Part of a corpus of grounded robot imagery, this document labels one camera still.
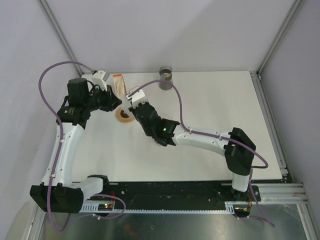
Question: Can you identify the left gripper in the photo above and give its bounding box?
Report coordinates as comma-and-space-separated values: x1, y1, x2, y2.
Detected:
84, 83, 122, 113

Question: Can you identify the orange coffee filter pack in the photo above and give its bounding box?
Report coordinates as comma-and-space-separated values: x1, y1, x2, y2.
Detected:
113, 74, 127, 100

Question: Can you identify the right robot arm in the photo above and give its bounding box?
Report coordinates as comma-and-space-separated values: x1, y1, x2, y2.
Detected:
124, 102, 256, 201

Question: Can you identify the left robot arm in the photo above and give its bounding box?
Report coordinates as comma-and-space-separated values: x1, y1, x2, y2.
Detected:
29, 78, 122, 214

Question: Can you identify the grey glass carafe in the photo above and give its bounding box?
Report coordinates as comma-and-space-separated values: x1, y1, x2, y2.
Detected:
158, 65, 173, 91

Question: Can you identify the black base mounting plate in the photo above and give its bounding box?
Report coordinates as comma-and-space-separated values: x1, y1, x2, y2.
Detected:
81, 179, 261, 211

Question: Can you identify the left wooden dripper ring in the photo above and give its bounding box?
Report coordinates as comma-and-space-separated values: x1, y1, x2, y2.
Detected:
115, 108, 136, 124

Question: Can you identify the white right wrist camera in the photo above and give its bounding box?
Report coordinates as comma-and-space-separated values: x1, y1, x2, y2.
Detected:
125, 86, 148, 108

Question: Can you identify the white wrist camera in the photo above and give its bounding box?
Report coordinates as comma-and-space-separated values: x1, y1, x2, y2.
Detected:
91, 69, 109, 91
125, 86, 148, 108

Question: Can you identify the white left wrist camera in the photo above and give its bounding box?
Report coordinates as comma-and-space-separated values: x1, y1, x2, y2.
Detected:
91, 69, 109, 91

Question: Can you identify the white slotted cable duct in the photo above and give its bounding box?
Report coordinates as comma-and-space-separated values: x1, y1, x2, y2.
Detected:
79, 201, 249, 214

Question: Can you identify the aluminium frame rail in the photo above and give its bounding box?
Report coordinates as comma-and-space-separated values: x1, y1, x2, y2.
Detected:
36, 182, 309, 203

